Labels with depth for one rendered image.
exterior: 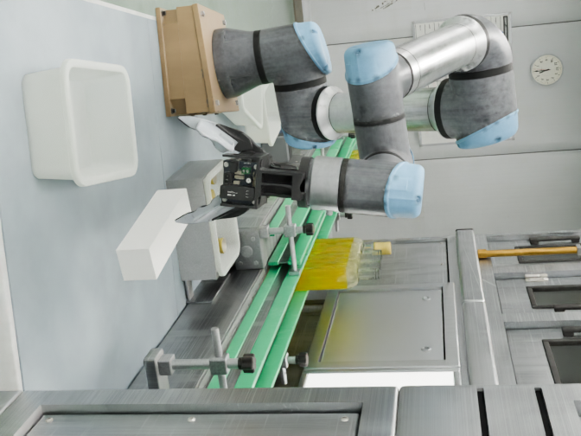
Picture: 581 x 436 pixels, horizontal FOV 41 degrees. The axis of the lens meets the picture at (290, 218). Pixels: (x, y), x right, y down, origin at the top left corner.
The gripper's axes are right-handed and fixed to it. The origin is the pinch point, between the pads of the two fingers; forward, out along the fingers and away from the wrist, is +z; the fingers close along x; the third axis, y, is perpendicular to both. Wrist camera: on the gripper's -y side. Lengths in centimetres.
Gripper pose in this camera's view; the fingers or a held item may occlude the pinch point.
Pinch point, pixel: (177, 169)
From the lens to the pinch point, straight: 114.9
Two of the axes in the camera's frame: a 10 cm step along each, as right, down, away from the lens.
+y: -1.9, 1.7, -9.7
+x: -0.6, 9.8, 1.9
